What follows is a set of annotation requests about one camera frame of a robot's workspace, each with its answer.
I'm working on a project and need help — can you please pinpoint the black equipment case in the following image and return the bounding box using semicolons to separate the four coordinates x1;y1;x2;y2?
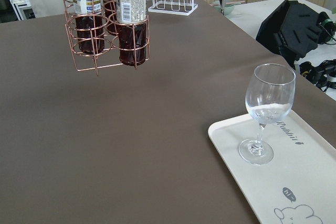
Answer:
256;0;329;67

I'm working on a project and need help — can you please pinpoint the white cup rack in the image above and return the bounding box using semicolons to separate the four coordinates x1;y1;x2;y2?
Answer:
148;0;198;16

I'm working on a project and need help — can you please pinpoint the tea bottle dark liquid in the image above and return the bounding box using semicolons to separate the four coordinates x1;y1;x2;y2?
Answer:
117;0;146;67

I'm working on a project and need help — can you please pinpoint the copper wire bottle basket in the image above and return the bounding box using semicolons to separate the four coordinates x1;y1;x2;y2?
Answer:
63;0;150;71

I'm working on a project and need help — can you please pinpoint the mint green bowl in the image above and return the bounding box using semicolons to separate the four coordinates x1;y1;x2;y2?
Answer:
211;1;241;16

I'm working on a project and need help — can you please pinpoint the clear wine glass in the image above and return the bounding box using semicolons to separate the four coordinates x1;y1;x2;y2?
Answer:
238;63;296;165

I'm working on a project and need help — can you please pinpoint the cream rabbit tray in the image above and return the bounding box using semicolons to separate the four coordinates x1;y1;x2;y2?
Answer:
208;112;335;223

